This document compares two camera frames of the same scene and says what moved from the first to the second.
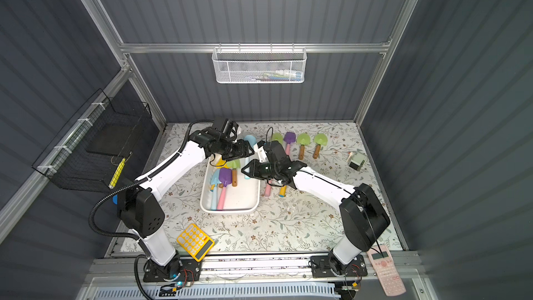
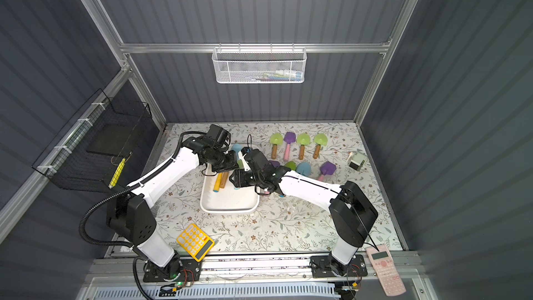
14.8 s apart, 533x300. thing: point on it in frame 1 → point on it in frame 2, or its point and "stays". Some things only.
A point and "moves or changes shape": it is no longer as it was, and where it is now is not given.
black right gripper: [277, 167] → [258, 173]
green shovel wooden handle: [320, 139] stays
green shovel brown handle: [302, 139] stays
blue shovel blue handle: [216, 182] moves or changes shape
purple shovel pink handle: [289, 137] stays
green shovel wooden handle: [277, 137] stays
